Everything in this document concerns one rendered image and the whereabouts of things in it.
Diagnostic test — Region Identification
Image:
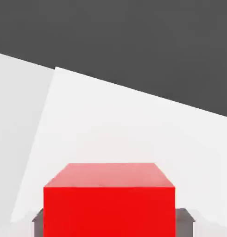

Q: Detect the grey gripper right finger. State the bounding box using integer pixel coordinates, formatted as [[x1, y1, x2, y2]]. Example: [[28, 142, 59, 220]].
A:
[[175, 208, 218, 237]]

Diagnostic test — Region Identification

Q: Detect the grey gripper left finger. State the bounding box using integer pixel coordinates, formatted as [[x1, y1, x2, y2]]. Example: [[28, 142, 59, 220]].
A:
[[10, 207, 44, 237]]

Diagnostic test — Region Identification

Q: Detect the small red cube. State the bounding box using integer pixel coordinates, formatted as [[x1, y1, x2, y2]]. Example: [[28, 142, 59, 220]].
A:
[[43, 162, 176, 237]]

